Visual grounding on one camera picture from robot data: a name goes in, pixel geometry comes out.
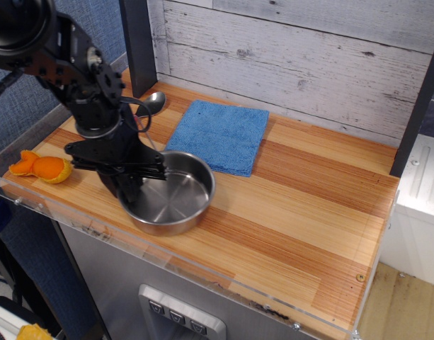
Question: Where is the white ribbed appliance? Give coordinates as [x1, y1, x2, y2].
[379, 135, 434, 285]

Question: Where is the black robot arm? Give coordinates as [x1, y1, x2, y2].
[0, 1, 166, 203]

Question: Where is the right dark vertical post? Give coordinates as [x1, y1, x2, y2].
[389, 53, 434, 178]

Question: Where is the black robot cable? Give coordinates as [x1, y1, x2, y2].
[0, 70, 153, 134]

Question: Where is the orange plush fish toy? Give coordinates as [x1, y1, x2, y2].
[8, 150, 72, 184]

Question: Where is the blue folded cloth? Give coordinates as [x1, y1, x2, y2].
[166, 100, 269, 177]

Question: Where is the red handled metal spoon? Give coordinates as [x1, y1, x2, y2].
[135, 91, 166, 118]

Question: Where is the silver control panel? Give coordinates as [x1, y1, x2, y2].
[138, 284, 227, 339]

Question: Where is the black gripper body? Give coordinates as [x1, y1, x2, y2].
[64, 122, 166, 180]

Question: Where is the yellow black object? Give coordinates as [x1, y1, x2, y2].
[0, 324, 54, 340]

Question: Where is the clear acrylic table guard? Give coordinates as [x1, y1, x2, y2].
[0, 52, 401, 340]

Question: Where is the stainless steel cabinet front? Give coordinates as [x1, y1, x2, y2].
[60, 225, 308, 339]

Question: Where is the left dark vertical post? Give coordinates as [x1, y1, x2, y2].
[119, 0, 158, 98]

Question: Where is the dark vertical post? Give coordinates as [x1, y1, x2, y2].
[389, 53, 434, 178]
[119, 0, 158, 98]

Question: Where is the stainless steel pot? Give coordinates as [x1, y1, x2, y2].
[118, 149, 216, 236]

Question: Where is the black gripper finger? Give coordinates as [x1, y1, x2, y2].
[96, 169, 118, 198]
[117, 174, 143, 203]

